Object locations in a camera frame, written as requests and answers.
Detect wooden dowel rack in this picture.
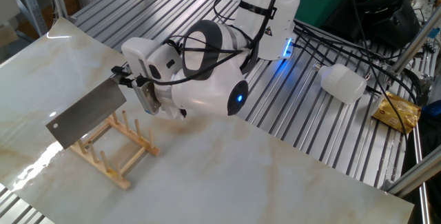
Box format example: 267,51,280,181
68,110,161,191

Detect white plastic bottle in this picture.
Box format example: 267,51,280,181
313,63,368,105

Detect white box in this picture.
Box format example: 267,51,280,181
0,0,21,25

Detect blue object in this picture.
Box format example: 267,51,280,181
420,99,441,119

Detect black camera cable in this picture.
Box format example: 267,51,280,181
135,0,289,88

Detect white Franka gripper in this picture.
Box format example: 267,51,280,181
110,37,184,89

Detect marble pattern table mat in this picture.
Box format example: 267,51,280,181
0,17,414,224

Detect perforated steel shelf upright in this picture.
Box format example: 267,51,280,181
12,0,48,37

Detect gold foil packet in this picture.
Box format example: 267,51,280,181
371,91,422,134

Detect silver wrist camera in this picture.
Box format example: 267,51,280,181
132,80,162,116

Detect steel cleaver knife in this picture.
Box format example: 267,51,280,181
45,74,127,150

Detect black bag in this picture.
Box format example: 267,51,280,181
327,0,422,50

